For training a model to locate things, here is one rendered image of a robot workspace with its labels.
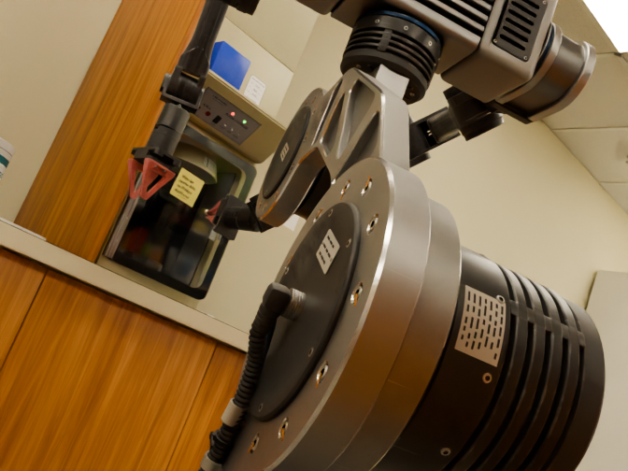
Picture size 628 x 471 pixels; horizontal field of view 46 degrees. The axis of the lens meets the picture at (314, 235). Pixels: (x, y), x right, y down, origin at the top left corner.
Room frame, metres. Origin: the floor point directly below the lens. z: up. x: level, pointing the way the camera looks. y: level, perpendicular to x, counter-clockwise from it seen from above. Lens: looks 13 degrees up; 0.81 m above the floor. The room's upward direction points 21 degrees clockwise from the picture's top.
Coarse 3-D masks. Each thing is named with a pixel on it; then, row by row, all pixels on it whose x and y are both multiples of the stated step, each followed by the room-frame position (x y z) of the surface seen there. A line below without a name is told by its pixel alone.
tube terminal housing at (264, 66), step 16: (224, 32) 1.86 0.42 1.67; (240, 32) 1.89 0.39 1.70; (240, 48) 1.90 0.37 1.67; (256, 48) 1.93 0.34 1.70; (256, 64) 1.95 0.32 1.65; (272, 64) 1.98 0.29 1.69; (272, 80) 1.99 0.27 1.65; (288, 80) 2.02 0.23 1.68; (272, 96) 2.00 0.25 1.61; (272, 112) 2.02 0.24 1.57; (224, 144) 1.95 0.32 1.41; (128, 192) 1.82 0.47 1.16; (112, 224) 1.83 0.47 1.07; (128, 272) 1.88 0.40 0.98; (160, 288) 1.95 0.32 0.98; (192, 304) 2.02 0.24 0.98
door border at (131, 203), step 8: (136, 184) 1.81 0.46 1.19; (128, 200) 1.81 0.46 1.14; (136, 200) 1.82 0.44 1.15; (128, 208) 1.82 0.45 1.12; (128, 216) 1.82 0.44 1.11; (120, 224) 1.82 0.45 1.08; (120, 232) 1.82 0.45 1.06; (112, 240) 1.82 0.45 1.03; (112, 248) 1.82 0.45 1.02; (112, 256) 1.83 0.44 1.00
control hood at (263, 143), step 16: (208, 80) 1.76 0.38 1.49; (224, 80) 1.77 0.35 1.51; (224, 96) 1.80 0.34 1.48; (240, 96) 1.81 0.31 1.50; (256, 112) 1.86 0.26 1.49; (208, 128) 1.88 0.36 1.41; (272, 128) 1.91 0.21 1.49; (256, 144) 1.95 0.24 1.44; (272, 144) 1.96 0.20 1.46; (256, 160) 2.00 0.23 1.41
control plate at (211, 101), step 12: (204, 96) 1.79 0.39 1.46; (216, 96) 1.80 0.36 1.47; (204, 108) 1.82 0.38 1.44; (216, 108) 1.83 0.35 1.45; (228, 108) 1.83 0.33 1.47; (204, 120) 1.85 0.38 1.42; (228, 120) 1.86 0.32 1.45; (240, 120) 1.87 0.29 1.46; (252, 120) 1.88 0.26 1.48; (228, 132) 1.90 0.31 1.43; (240, 132) 1.90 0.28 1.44; (252, 132) 1.91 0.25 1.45; (240, 144) 1.94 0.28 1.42
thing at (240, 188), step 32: (192, 128) 1.86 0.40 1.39; (192, 160) 1.88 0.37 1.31; (224, 160) 1.93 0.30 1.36; (160, 192) 1.85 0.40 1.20; (224, 192) 1.96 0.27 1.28; (128, 224) 1.83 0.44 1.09; (160, 224) 1.88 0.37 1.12; (192, 224) 1.92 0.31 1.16; (128, 256) 1.85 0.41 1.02; (160, 256) 1.90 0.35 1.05; (192, 256) 1.95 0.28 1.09; (192, 288) 1.97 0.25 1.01
